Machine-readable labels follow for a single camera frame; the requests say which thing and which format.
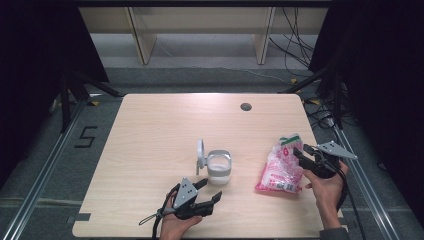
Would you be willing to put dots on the aluminium floor rail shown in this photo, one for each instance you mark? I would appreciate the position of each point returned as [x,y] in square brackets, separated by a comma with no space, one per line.
[43,173]
[366,186]

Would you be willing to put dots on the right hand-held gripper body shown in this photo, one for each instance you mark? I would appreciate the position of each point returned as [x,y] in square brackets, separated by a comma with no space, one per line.
[328,156]

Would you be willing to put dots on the grey table edge bracket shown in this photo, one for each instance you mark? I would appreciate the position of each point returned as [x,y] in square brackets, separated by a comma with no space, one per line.
[80,218]

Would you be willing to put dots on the yellow floor tape piece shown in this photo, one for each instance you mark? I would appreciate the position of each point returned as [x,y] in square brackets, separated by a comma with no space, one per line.
[293,81]
[94,103]
[314,101]

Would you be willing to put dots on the pink and white plastic bag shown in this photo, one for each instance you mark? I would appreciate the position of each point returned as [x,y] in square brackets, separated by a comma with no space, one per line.
[281,166]

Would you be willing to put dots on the light wooden shelf unit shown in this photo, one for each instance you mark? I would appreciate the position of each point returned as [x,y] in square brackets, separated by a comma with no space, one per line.
[200,20]

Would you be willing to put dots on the person's left hand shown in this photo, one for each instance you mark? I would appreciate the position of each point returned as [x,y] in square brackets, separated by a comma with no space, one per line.
[175,226]

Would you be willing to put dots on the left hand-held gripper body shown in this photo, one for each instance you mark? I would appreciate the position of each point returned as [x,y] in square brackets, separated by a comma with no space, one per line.
[185,195]

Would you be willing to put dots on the black curtain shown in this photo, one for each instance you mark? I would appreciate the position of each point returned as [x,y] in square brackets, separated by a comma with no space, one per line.
[40,66]
[383,83]

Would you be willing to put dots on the person's right hand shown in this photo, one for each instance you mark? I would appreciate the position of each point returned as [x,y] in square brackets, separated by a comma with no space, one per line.
[325,186]

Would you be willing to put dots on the black tripod stand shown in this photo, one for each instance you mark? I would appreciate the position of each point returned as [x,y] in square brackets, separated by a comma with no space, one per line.
[71,90]
[333,86]

